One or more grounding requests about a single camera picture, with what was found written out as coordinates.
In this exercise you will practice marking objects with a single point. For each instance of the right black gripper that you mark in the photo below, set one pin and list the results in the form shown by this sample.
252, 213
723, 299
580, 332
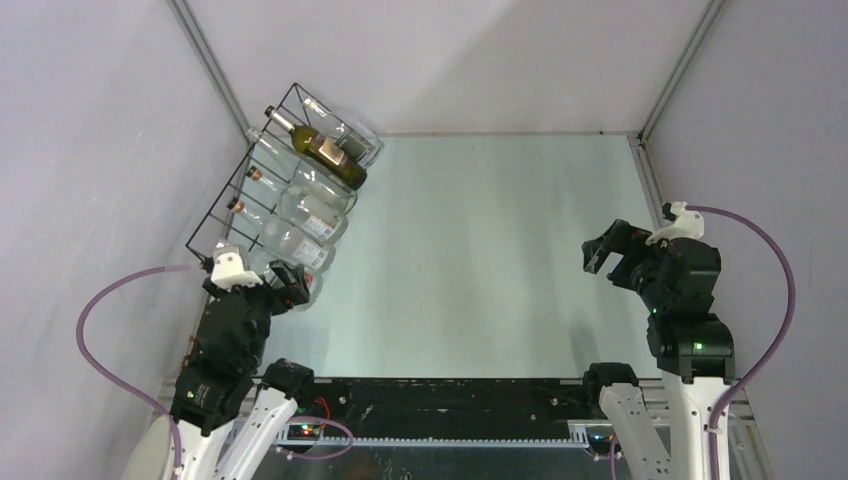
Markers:
619, 237

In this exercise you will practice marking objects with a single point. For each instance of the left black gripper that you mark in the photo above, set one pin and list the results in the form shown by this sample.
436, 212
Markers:
295, 290

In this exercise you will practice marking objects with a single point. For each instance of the clear bottle white cap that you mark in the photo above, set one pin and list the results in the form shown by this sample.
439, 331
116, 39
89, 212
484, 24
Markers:
259, 261

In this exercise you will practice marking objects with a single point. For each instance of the clear bottle copper cap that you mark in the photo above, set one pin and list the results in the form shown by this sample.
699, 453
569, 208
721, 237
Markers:
284, 239

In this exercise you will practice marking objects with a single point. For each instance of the clear bottle black cap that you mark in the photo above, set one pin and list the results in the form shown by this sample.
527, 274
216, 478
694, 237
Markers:
303, 208

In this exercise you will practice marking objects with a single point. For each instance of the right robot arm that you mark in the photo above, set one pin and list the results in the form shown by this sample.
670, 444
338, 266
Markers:
693, 350

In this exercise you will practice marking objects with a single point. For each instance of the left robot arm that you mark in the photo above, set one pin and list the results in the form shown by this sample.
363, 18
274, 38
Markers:
221, 420

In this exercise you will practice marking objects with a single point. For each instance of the tall empty clear bottle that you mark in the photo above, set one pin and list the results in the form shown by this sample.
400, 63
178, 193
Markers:
297, 169

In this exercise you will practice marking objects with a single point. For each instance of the green wine bottle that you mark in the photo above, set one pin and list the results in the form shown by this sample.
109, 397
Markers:
311, 142

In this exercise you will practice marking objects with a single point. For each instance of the clear bottle dark green label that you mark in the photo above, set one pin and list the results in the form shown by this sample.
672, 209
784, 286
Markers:
357, 141

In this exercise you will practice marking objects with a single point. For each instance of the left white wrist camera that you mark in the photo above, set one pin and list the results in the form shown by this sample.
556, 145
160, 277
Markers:
231, 269

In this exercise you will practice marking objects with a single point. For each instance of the black wire wine rack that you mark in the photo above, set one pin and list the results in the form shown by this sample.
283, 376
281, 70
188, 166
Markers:
236, 230

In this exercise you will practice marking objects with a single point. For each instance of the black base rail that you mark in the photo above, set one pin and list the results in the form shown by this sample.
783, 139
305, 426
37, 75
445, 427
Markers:
535, 408

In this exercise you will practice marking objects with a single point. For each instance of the white toothed cable duct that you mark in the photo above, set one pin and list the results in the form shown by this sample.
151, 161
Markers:
579, 438

